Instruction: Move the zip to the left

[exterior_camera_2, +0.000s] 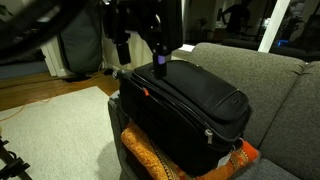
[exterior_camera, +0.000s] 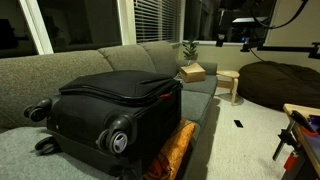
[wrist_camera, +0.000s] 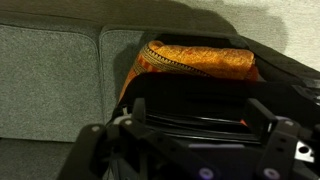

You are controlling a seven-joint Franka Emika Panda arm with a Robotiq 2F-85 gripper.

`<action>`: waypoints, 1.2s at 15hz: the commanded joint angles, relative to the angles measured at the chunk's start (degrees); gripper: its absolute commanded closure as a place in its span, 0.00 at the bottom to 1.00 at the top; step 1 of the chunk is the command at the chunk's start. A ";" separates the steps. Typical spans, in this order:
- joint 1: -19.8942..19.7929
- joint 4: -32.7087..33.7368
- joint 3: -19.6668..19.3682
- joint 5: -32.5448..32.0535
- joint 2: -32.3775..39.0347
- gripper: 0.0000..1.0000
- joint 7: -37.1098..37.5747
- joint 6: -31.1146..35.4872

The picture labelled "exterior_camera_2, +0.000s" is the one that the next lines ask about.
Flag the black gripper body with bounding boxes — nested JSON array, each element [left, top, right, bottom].
[[101, 0, 184, 48]]

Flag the silver round-end zipper pull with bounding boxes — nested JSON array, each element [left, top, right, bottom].
[[204, 128, 214, 145]]

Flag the dark grey upright bag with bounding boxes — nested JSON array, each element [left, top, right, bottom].
[[57, 6, 104, 74]]

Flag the black fabric wheeled suitcase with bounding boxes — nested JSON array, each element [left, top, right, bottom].
[[113, 59, 253, 177]]

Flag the orange patterned cushion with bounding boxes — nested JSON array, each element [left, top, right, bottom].
[[120, 120, 260, 180]]

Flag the beige carpet rug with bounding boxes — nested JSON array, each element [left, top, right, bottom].
[[0, 85, 123, 180]]

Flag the grey fabric sofa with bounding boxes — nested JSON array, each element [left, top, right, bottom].
[[107, 42, 320, 180]]

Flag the black tripod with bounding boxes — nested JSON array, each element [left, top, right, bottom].
[[0, 134, 33, 180]]

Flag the white door frame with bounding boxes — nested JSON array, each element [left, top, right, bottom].
[[39, 36, 68, 78]]

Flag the white window frame post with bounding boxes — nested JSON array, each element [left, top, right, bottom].
[[258, 0, 292, 54]]

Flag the orange floor cable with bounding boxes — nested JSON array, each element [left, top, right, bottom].
[[0, 71, 104, 123]]

